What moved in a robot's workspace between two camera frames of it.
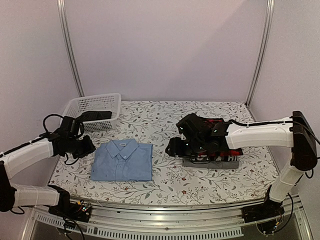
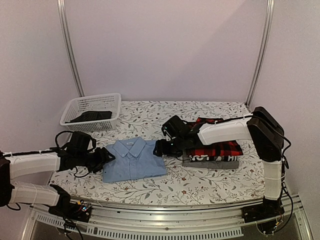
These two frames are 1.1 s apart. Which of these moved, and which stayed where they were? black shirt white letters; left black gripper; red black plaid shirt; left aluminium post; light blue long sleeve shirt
Moved: left black gripper; light blue long sleeve shirt
Stayed: left aluminium post; red black plaid shirt; black shirt white letters
